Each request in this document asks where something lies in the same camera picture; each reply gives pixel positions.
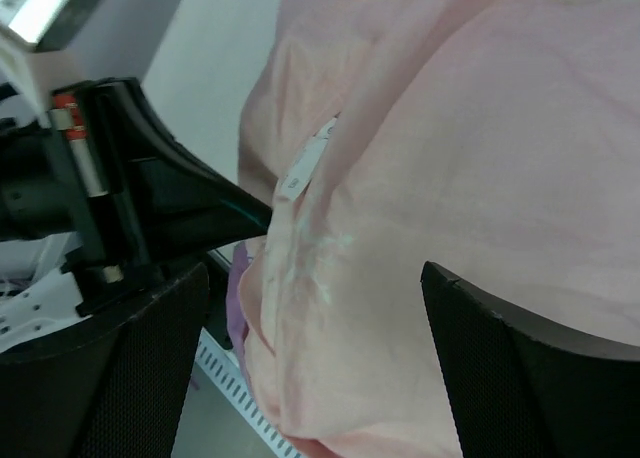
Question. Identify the white slotted cable duct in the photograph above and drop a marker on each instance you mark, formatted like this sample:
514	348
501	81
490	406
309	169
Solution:
224	373

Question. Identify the purple Elsa pillowcase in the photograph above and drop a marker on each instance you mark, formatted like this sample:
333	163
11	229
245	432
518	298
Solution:
498	138

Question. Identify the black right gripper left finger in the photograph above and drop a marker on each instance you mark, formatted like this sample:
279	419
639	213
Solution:
111	386

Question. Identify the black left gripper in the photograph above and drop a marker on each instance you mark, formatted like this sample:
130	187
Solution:
108	170

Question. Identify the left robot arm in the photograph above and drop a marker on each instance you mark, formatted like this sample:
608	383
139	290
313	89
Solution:
46	302

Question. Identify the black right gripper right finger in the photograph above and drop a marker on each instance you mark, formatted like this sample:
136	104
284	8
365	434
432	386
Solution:
521	385

